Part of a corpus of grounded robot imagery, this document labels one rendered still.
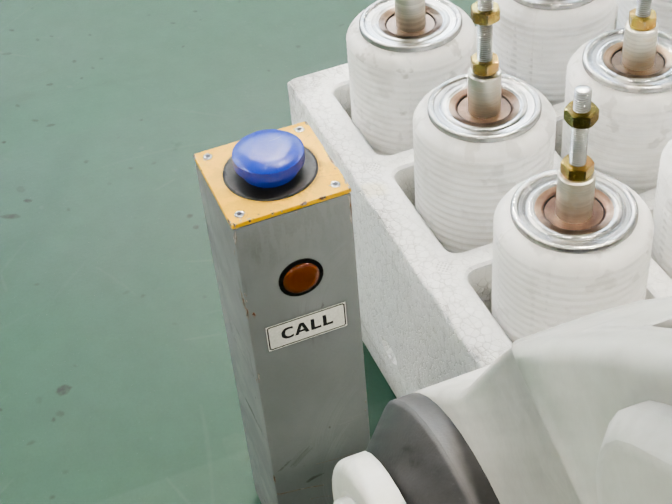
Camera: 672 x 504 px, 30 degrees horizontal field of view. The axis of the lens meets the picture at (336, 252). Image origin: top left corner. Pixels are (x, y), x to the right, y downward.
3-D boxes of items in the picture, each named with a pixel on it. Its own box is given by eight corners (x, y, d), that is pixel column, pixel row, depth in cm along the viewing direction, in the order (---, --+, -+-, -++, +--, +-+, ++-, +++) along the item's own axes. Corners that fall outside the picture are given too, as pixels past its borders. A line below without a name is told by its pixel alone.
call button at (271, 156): (317, 187, 69) (314, 158, 68) (249, 208, 69) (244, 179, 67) (292, 147, 72) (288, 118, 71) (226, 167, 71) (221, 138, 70)
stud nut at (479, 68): (481, 80, 81) (481, 69, 80) (464, 68, 82) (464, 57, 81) (504, 69, 81) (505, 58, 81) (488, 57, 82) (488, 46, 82)
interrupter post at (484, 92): (470, 125, 83) (470, 83, 81) (462, 104, 85) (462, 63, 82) (505, 120, 83) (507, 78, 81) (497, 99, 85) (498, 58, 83)
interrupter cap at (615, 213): (507, 255, 73) (508, 246, 73) (512, 173, 79) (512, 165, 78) (640, 260, 72) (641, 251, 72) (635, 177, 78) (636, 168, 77)
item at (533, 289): (486, 458, 85) (489, 262, 73) (492, 354, 92) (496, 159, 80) (631, 468, 83) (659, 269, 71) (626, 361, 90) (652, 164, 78)
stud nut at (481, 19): (481, 29, 78) (481, 17, 77) (464, 18, 79) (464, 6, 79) (506, 18, 79) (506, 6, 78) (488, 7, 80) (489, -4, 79)
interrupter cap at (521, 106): (439, 153, 81) (439, 145, 80) (418, 87, 86) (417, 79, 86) (554, 137, 81) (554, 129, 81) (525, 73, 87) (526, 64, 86)
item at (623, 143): (600, 314, 94) (621, 119, 82) (531, 240, 100) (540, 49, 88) (705, 270, 97) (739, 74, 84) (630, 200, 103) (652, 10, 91)
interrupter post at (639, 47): (633, 79, 85) (637, 37, 83) (612, 62, 87) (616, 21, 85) (662, 68, 86) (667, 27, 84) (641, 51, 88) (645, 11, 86)
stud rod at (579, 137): (566, 198, 74) (574, 93, 69) (566, 188, 75) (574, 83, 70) (583, 199, 74) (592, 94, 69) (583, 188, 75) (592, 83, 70)
